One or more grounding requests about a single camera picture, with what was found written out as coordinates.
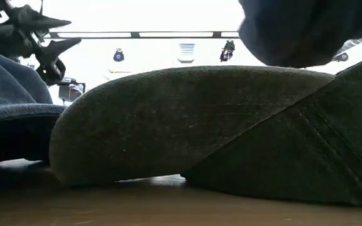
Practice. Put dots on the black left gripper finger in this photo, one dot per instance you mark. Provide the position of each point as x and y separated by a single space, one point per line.
52 62
39 22

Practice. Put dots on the faded blue denim baseball cap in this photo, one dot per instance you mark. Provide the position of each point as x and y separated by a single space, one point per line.
8 84

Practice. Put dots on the olive green baseball cap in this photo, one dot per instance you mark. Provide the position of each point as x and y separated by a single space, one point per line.
168 125

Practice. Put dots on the dark navy baseball cap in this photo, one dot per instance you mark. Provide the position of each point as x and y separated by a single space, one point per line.
294 31

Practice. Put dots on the round black ceiling spotlight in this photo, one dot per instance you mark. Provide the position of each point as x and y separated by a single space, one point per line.
342 57
118 56

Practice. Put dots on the long ceiling light bar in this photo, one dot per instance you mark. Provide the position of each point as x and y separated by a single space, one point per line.
135 34

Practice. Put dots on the white ceiling air vent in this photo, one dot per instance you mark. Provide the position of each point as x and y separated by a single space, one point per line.
186 51

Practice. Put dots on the black desk frame with monitor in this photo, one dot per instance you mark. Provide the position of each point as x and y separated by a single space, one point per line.
69 91

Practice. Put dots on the black hanging ceiling camera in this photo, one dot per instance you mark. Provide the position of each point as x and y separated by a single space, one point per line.
228 48

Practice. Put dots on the grey diagonal ceiling duct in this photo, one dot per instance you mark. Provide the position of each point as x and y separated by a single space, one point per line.
352 44

